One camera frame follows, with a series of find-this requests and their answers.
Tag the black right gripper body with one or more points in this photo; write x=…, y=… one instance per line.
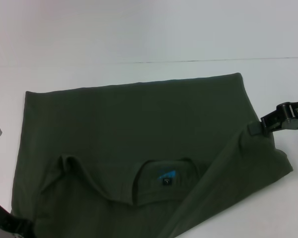
x=291, y=117

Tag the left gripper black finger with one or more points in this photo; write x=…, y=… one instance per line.
x=26, y=226

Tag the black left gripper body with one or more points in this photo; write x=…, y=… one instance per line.
x=3, y=218

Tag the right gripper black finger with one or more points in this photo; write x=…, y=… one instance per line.
x=263, y=125

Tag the dark green FREE t-shirt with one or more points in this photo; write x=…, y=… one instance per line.
x=126, y=124

